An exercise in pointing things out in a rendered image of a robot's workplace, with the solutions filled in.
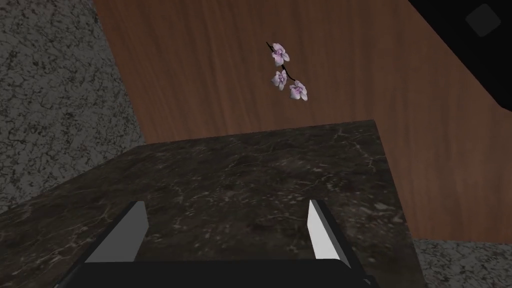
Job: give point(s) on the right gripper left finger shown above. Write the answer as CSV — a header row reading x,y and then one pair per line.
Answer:
x,y
124,238

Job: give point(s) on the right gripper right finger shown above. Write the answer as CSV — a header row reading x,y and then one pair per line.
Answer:
x,y
326,236

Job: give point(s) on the pink orchid flower sprig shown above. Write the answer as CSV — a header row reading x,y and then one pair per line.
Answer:
x,y
283,72

